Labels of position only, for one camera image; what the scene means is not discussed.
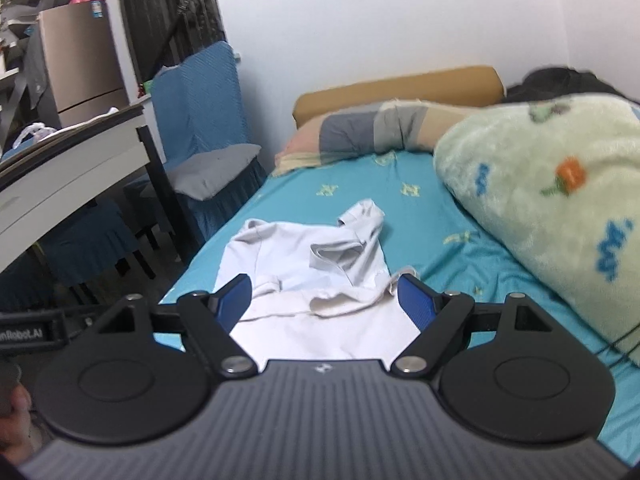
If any teal patterned bed sheet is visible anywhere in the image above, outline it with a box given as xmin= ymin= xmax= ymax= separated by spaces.
xmin=164 ymin=151 xmax=639 ymax=464

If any tan wooden headboard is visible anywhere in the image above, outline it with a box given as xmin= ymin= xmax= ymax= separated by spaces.
xmin=292 ymin=65 xmax=504 ymax=127

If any person's left hand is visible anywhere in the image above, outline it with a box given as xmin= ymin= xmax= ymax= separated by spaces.
xmin=0 ymin=384 xmax=35 ymax=465

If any blue covered stool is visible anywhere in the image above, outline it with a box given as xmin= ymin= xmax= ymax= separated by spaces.
xmin=38 ymin=200 xmax=156 ymax=306

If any white t-shirt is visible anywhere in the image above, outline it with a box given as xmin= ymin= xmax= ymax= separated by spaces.
xmin=216 ymin=200 xmax=419 ymax=367

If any blue covered chair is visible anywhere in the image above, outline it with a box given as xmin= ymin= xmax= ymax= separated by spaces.
xmin=151 ymin=41 xmax=267 ymax=248

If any brown cardboard box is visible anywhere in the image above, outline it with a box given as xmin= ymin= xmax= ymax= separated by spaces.
xmin=37 ymin=0 xmax=129 ymax=128

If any striped pink grey pillow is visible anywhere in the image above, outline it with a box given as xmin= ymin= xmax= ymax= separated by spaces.
xmin=272 ymin=100 xmax=479 ymax=177

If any green plush blanket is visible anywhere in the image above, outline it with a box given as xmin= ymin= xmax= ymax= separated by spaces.
xmin=434 ymin=94 xmax=639 ymax=362

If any grey seat cushion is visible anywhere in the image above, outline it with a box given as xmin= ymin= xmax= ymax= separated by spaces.
xmin=167 ymin=143 xmax=262 ymax=202

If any black clothing pile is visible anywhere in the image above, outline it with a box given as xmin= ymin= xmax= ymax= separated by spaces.
xmin=502 ymin=66 xmax=626 ymax=103

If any dark window with grille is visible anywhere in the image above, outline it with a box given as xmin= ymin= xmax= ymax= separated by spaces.
xmin=119 ymin=0 xmax=226 ymax=84

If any white desk with dark top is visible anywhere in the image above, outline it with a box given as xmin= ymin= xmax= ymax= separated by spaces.
xmin=1 ymin=104 xmax=198 ymax=269

